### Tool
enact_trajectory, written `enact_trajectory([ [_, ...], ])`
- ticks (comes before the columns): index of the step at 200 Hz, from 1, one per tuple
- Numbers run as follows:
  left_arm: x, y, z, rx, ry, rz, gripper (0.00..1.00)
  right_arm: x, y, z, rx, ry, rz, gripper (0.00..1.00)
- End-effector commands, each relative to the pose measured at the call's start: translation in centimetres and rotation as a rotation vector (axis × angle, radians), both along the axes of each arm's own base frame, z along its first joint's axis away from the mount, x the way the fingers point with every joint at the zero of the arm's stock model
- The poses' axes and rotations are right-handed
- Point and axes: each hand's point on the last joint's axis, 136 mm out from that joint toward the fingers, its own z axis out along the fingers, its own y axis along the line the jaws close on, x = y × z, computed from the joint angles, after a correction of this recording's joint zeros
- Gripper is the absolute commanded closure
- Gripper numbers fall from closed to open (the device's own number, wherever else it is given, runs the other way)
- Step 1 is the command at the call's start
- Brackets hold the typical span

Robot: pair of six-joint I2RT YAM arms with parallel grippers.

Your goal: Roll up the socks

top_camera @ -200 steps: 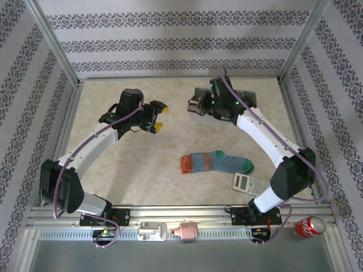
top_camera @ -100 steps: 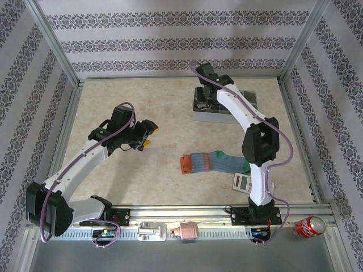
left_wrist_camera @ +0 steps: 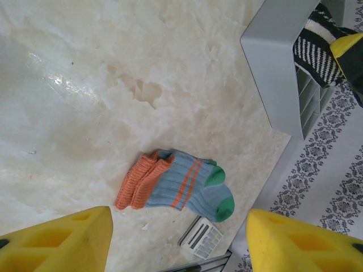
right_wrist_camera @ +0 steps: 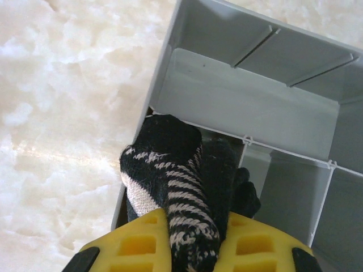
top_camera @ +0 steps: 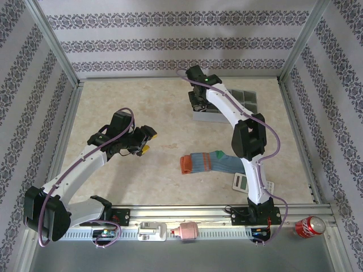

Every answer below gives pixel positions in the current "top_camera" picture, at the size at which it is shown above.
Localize pink plastic bottle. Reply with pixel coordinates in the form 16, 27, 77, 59
171, 221, 199, 244

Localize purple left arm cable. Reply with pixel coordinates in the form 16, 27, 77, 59
37, 107, 136, 250

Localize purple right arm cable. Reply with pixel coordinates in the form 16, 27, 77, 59
176, 69, 289, 247

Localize white metal bracket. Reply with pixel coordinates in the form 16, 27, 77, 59
137, 222, 167, 242

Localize blue sock with orange cuff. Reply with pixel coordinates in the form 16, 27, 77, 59
180, 150, 247, 175

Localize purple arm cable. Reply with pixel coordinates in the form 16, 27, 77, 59
176, 69, 289, 247
37, 107, 136, 250

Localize aluminium frame side rail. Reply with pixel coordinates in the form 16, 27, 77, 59
41, 80, 85, 205
277, 80, 331, 205

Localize aluminium frame post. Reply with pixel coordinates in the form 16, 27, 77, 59
278, 0, 336, 86
27, 0, 81, 86

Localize grey divided organizer box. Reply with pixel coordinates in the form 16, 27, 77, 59
192, 89, 259, 124

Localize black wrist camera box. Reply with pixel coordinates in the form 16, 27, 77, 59
109, 111, 134, 133
185, 65, 205, 82

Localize white calculator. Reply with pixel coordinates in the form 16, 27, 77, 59
232, 173, 275, 197

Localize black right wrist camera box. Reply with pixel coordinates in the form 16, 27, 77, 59
185, 65, 205, 82

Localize slotted metal plate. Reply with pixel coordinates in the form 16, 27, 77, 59
65, 226, 273, 242

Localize red soda can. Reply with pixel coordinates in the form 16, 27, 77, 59
294, 215, 326, 239

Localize small circuit board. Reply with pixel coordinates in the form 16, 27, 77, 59
93, 228, 117, 239
251, 228, 272, 239

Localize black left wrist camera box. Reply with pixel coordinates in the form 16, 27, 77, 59
109, 111, 134, 133

